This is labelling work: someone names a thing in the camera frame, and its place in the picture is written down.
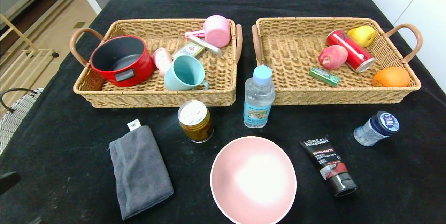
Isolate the clear water bottle blue cap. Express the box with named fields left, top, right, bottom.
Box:
left=244, top=65, right=276, bottom=128

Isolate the grey towel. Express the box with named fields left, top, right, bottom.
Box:
left=109, top=119, right=174, bottom=221

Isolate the small bottle dark blue cap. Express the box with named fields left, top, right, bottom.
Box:
left=353, top=111, right=400, bottom=147

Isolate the gold drink can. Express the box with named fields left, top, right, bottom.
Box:
left=177, top=100, right=214, bottom=144

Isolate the teal mug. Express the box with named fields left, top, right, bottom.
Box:
left=164, top=55, right=209, bottom=91

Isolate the silver tube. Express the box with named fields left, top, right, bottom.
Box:
left=188, top=34, right=225, bottom=58

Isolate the small green tin box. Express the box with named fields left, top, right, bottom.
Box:
left=172, top=41, right=205, bottom=60

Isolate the pink measuring cup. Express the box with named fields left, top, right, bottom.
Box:
left=185, top=15, right=231, bottom=48

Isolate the small pink bottle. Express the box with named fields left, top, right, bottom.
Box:
left=153, top=47, right=173, bottom=77

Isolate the red cooking pot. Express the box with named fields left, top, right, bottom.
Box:
left=90, top=35, right=155, bottom=87

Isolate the pink bowl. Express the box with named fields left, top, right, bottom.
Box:
left=210, top=136, right=297, bottom=224

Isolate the green gum pack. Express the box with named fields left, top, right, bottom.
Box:
left=309, top=66, right=340, bottom=86

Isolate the red apple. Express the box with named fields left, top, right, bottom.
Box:
left=318, top=45, right=348, bottom=70

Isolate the black face wash tube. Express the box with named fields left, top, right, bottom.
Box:
left=299, top=134, right=358, bottom=197

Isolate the red soda can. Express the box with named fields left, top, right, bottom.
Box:
left=326, top=29, right=376, bottom=73

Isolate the yellow pear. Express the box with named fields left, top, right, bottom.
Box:
left=347, top=26, right=376, bottom=48

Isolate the orange fruit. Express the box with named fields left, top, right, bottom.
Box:
left=372, top=66, right=411, bottom=88

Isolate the light wooden rack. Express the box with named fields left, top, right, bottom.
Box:
left=0, top=13, right=59, bottom=88

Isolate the wicker basket with brown handles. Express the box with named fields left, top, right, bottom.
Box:
left=69, top=18, right=243, bottom=108
left=252, top=17, right=423, bottom=106

